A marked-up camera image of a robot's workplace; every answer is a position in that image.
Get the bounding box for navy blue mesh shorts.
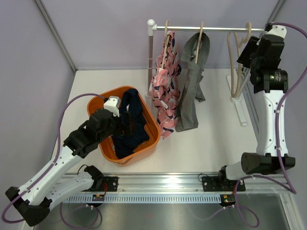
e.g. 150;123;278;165
112;89;150;159

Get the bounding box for beige hanger of navy shorts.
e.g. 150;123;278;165
226;22;252;98

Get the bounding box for beige hanger of grey shorts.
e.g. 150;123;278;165
194;21;204;64

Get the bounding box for grey fabric shorts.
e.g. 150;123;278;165
175;32;210;132

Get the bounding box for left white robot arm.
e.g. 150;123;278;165
5;108;132;227

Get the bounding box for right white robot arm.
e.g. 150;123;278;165
217;34;296;190

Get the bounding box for pink shark print shorts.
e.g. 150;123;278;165
150;31;181;139

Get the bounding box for beige hanger under pink shorts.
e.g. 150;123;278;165
161;20;174;69

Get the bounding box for orange plastic laundry basket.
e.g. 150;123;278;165
87;86;160;166

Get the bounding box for metal clothes rack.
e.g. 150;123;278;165
145;19;265;118

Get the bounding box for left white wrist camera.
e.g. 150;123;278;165
104;96;121;117

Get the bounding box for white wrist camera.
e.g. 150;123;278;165
104;96;121;117
264;23;287;39

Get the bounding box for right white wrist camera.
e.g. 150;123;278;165
264;23;287;39

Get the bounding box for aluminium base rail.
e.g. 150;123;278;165
35;173;288;192

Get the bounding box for white slotted cable duct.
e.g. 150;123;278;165
64;194;221;204

